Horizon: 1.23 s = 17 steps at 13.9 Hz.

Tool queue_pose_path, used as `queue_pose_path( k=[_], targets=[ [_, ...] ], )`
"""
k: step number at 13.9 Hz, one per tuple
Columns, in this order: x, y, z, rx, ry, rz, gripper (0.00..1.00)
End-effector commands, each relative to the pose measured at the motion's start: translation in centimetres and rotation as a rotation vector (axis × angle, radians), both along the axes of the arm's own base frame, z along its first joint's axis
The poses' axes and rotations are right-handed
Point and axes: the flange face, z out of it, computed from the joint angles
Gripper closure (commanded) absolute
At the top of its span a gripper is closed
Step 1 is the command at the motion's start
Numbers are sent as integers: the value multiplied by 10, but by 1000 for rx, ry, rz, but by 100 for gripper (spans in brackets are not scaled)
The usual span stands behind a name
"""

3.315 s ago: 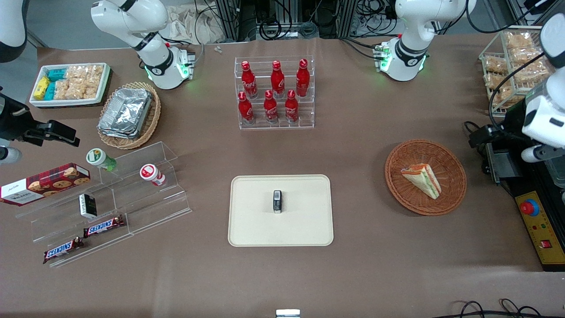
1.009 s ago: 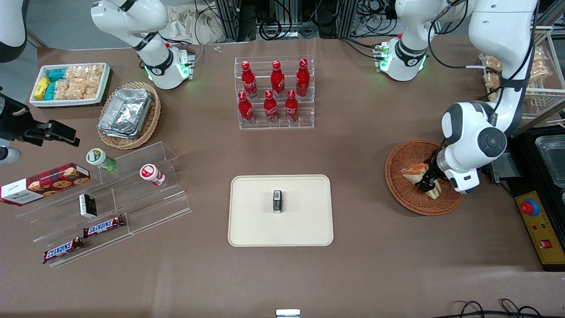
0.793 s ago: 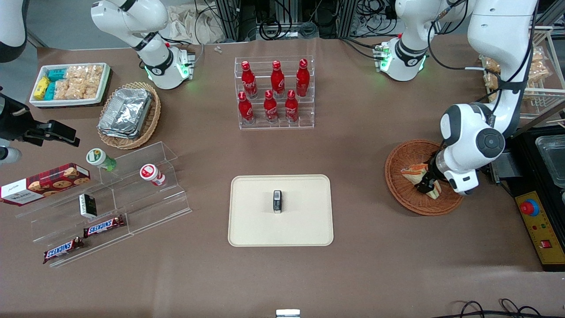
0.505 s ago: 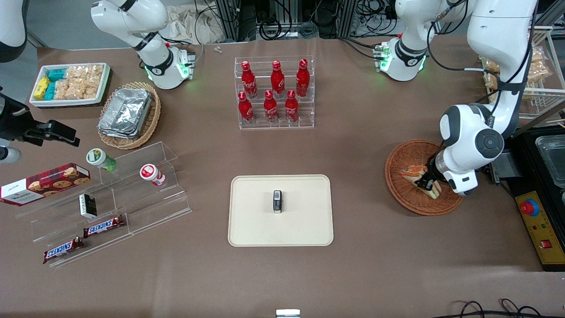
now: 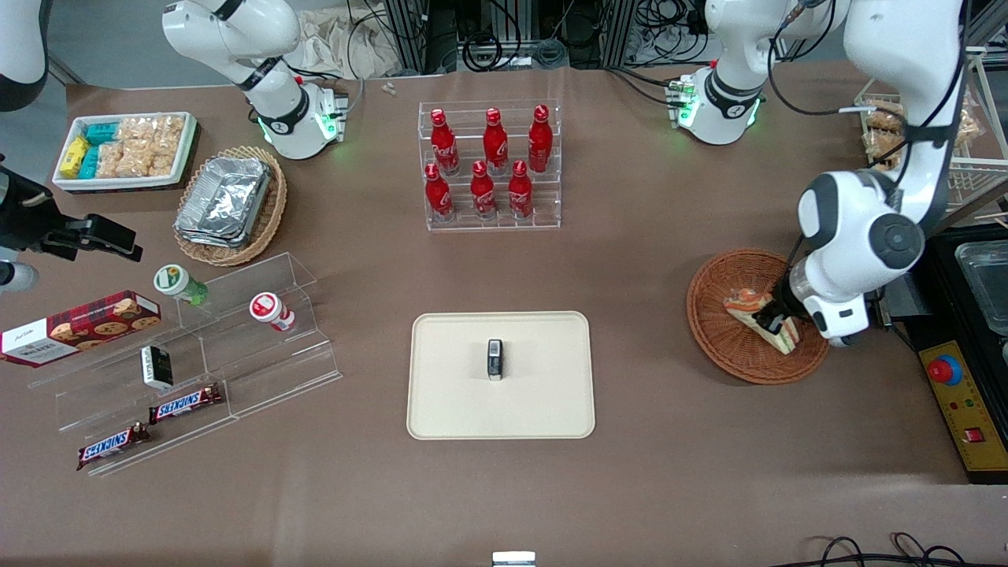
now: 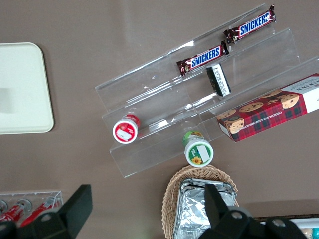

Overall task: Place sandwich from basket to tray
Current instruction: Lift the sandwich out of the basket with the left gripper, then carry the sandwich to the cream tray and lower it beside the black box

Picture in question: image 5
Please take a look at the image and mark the yellow control panel box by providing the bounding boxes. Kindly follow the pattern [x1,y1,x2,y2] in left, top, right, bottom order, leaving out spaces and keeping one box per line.
[890,224,1008,485]

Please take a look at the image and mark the green lid small bottle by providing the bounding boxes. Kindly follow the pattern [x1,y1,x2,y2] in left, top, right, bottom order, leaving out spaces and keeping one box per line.
[153,264,209,307]

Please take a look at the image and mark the white wire rack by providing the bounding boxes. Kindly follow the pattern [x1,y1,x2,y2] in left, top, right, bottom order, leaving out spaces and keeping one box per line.
[854,47,1008,213]

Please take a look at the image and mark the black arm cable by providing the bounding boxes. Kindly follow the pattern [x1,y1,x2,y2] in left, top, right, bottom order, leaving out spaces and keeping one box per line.
[768,0,971,272]

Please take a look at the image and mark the aluminium frame post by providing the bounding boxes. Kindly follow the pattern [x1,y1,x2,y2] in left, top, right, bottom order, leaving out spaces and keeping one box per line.
[608,0,640,69]
[386,0,432,74]

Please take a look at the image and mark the yellow emergency stop control panel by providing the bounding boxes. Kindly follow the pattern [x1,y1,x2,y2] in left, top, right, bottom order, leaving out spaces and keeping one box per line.
[918,340,1008,473]

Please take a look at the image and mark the red cookie box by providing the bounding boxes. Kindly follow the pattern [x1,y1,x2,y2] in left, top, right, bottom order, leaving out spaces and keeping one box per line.
[0,290,162,369]

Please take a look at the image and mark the beige crumpled cloth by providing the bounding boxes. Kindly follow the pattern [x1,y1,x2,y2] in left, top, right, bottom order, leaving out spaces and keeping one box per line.
[295,6,402,80]

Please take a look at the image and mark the snickers chocolate bar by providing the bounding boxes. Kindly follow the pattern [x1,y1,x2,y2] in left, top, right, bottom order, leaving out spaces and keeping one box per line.
[76,422,152,472]
[148,383,224,425]

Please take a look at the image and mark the clear plastic container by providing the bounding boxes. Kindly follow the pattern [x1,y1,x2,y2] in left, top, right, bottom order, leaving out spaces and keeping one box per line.
[955,240,1008,335]

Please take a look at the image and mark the yellow snack packet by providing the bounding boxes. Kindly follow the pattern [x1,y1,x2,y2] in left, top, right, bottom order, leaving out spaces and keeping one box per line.
[60,136,90,179]

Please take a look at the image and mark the red lid small bottle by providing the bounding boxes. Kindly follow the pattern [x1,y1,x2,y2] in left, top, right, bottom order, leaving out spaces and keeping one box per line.
[249,292,297,332]

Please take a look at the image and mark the light woven oval basket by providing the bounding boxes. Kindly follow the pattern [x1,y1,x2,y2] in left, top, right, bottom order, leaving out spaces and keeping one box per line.
[173,145,288,268]

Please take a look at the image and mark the cream plastic serving tray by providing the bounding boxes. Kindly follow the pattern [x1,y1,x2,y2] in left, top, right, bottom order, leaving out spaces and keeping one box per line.
[406,312,596,440]

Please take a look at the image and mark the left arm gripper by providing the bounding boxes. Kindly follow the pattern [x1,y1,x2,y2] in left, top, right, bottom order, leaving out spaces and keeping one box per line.
[754,264,816,341]

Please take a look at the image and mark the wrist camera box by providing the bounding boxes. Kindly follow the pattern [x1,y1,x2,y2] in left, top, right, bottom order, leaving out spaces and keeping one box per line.
[813,295,871,348]
[0,262,39,294]

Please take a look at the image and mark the red cola bottle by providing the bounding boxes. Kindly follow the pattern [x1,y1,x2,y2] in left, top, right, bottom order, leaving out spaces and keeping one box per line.
[430,109,461,176]
[424,163,454,222]
[482,107,510,176]
[528,105,554,174]
[508,160,534,221]
[470,161,498,221]

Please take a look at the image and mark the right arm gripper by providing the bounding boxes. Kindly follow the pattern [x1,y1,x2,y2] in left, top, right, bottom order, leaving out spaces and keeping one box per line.
[0,167,144,262]

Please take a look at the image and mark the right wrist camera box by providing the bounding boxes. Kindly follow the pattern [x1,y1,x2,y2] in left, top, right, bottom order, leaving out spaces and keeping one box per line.
[0,262,39,294]

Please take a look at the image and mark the white rectangular snack bin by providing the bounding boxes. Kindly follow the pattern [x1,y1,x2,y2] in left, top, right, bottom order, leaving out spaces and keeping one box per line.
[52,111,199,194]

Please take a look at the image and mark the small black white box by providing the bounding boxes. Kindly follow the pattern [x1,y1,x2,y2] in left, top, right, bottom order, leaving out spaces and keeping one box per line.
[140,345,174,391]

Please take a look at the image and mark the triangle sandwich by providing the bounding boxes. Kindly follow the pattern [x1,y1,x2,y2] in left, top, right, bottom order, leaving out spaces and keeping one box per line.
[723,288,801,356]

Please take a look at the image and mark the aluminium foil container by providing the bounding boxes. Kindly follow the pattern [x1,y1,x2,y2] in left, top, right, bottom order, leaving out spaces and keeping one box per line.
[175,155,273,239]

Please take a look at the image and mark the black coiled cable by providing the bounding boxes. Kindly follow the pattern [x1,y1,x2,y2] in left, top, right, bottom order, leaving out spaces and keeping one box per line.
[461,31,505,73]

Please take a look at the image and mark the clear acrylic bottle rack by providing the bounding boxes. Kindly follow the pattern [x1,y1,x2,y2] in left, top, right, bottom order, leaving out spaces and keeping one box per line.
[417,99,562,232]

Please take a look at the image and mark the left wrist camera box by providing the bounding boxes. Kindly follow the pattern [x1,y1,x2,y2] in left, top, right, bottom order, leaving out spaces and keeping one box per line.
[813,295,871,348]

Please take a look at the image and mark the clear bag of crackers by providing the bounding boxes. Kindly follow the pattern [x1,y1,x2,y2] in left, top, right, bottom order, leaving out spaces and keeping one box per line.
[117,117,158,146]
[96,142,127,179]
[154,115,187,150]
[122,144,178,178]

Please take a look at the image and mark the clear acrylic step shelf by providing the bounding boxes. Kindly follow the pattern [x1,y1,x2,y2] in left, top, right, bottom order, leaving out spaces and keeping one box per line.
[28,252,343,478]

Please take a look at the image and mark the black floor cable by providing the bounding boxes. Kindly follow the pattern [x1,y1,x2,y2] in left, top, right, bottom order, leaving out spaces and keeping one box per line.
[780,532,1008,567]

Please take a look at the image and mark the brown woven round basket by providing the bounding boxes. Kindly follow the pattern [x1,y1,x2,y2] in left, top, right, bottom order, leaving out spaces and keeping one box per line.
[686,248,832,386]

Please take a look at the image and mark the black box with metal bracket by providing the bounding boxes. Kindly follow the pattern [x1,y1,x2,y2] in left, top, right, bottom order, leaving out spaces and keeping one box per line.
[866,277,914,332]

